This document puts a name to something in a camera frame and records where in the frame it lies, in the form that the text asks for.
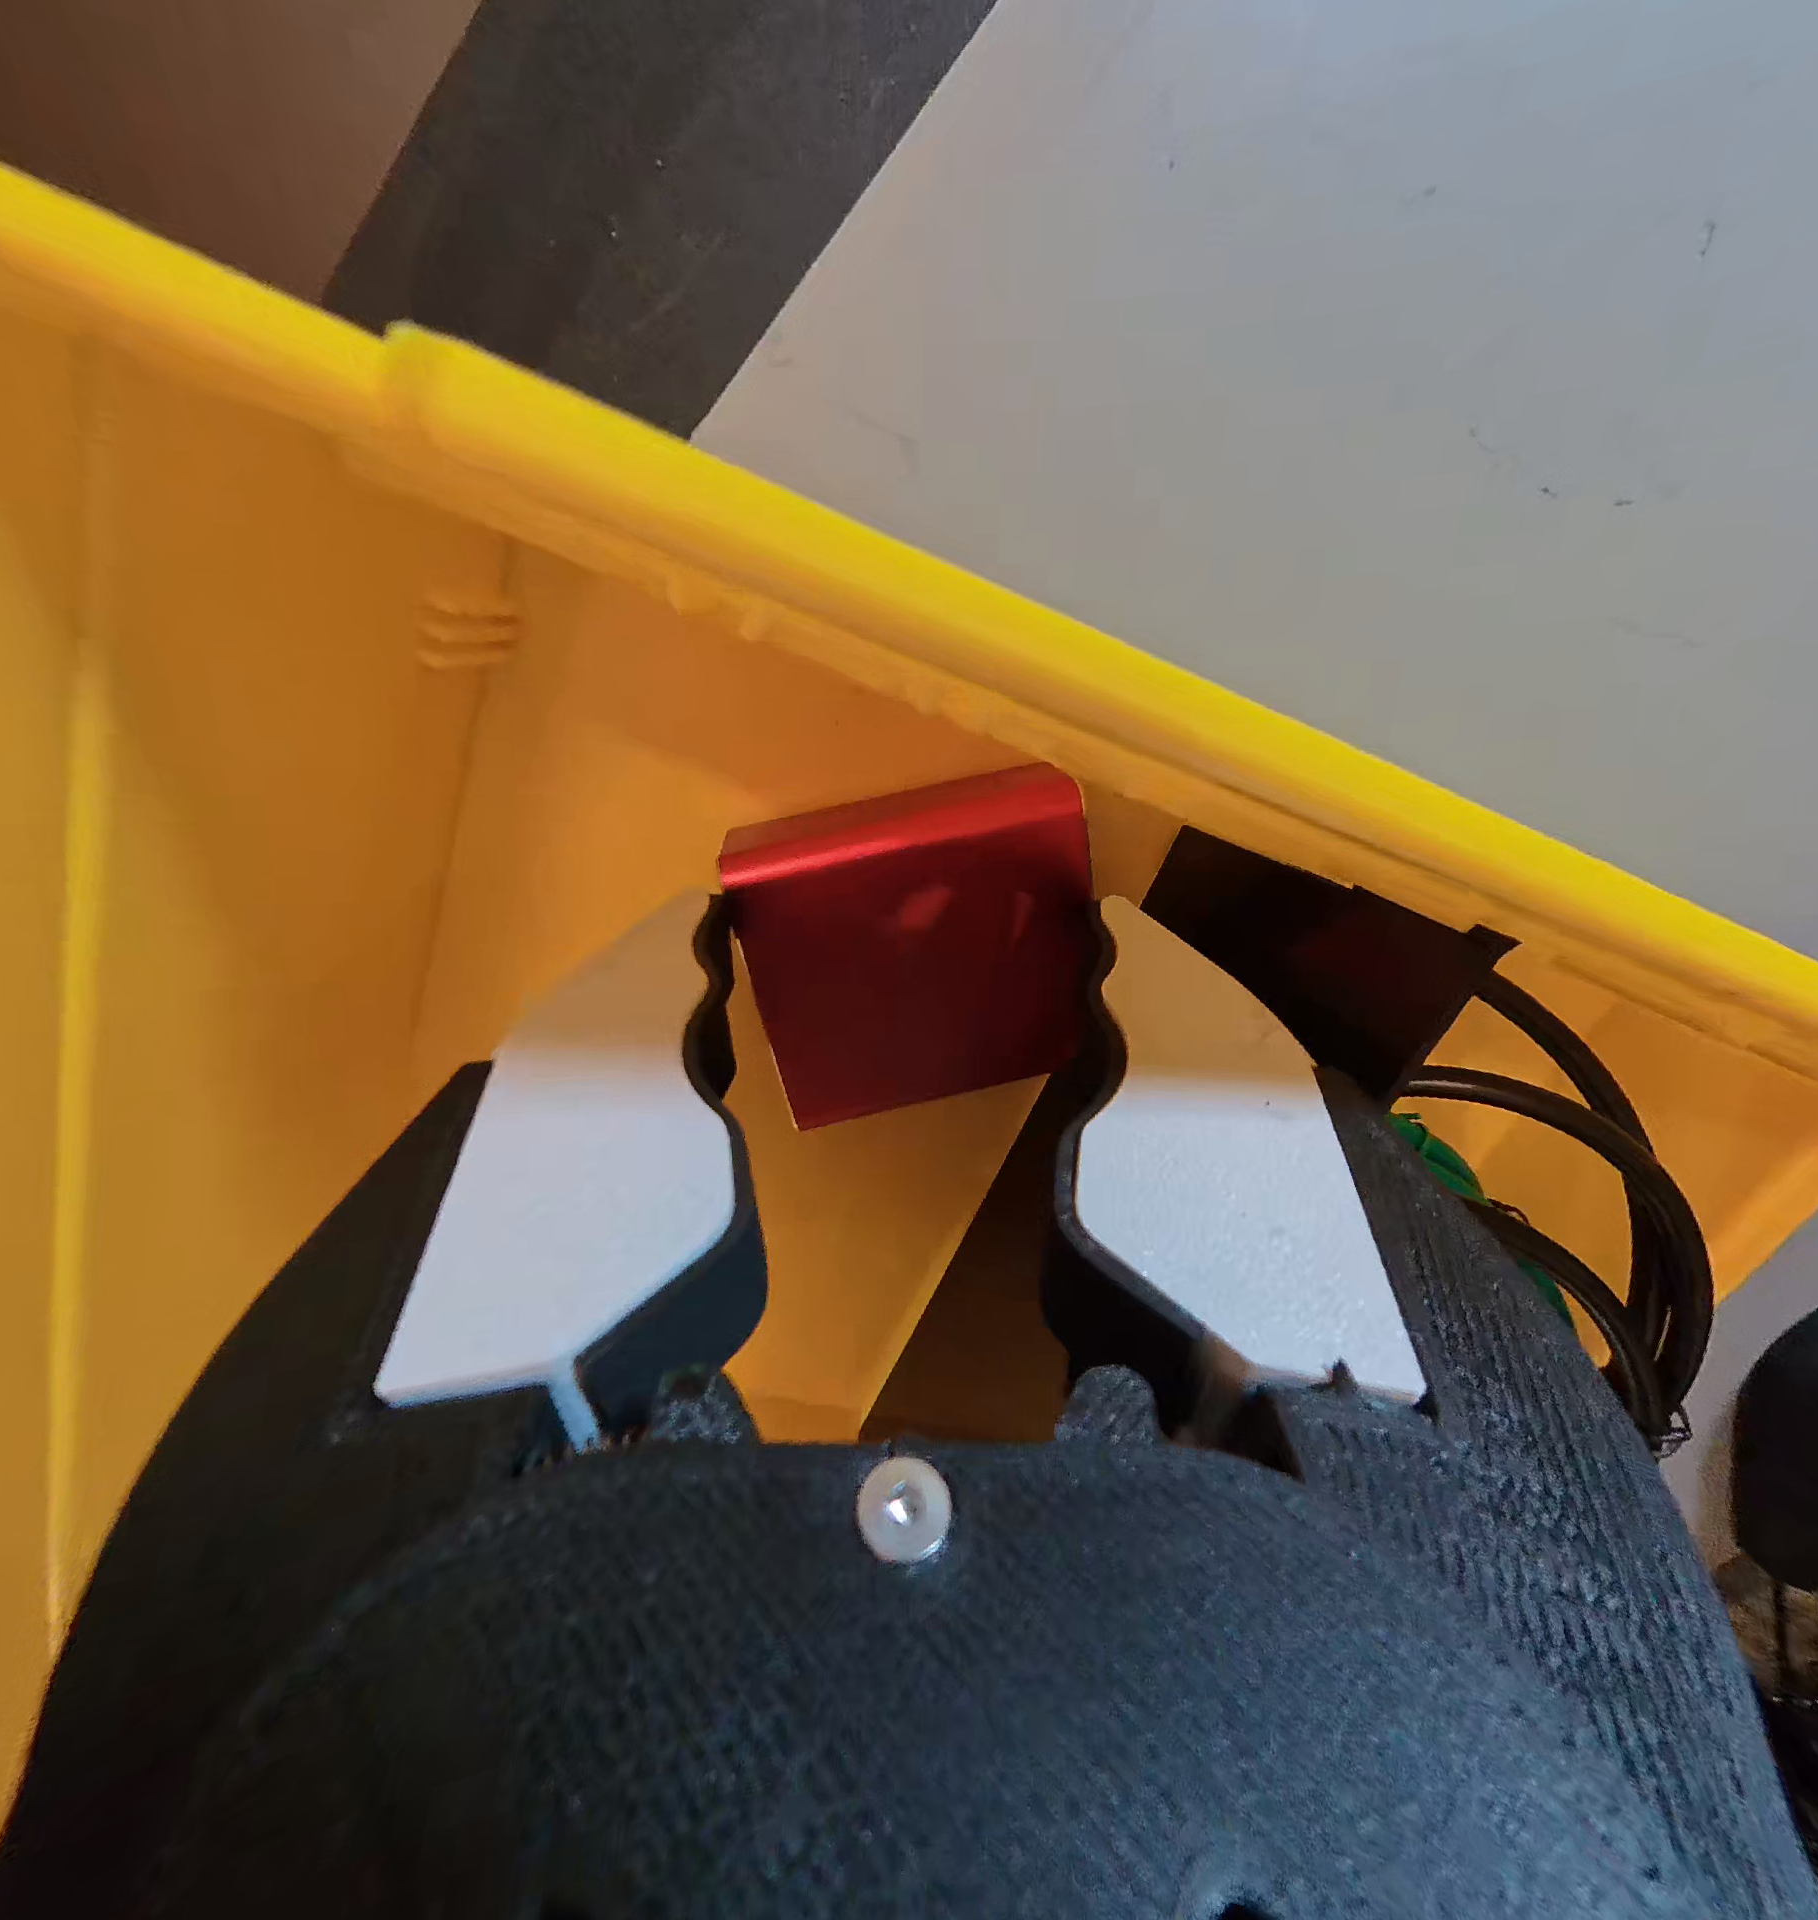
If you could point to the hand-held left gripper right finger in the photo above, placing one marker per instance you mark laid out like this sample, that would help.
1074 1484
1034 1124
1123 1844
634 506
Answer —
1240 1216

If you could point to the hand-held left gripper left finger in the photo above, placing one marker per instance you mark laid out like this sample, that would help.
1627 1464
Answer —
580 1198

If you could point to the red ethernet splitter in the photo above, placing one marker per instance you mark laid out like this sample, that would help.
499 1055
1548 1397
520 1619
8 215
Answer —
910 960

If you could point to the yellow plastic bin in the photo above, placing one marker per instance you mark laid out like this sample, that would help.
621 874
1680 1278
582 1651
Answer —
247 825

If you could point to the black rounded pad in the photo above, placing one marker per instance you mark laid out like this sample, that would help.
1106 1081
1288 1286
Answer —
1809 1441

